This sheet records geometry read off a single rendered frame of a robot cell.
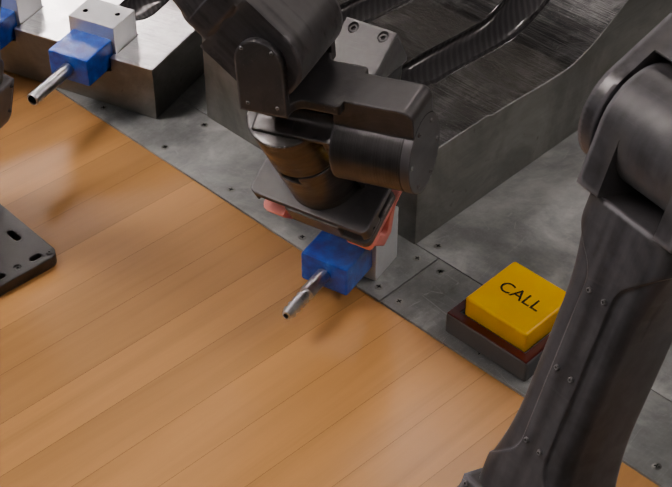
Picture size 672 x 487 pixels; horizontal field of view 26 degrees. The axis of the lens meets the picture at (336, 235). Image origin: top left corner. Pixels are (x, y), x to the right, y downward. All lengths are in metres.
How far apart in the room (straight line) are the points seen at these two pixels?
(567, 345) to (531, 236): 0.48
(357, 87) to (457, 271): 0.27
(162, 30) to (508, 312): 0.47
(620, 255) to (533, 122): 0.56
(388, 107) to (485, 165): 0.31
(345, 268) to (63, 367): 0.23
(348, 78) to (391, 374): 0.25
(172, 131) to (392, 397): 0.38
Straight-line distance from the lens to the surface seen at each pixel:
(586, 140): 0.74
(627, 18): 1.35
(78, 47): 1.35
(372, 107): 0.95
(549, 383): 0.78
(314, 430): 1.07
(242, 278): 1.19
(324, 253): 1.15
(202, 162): 1.31
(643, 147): 0.71
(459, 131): 1.19
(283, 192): 1.09
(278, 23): 0.94
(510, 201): 1.27
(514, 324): 1.10
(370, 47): 1.07
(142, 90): 1.36
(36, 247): 1.23
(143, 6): 1.44
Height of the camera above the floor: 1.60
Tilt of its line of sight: 41 degrees down
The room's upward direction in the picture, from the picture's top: straight up
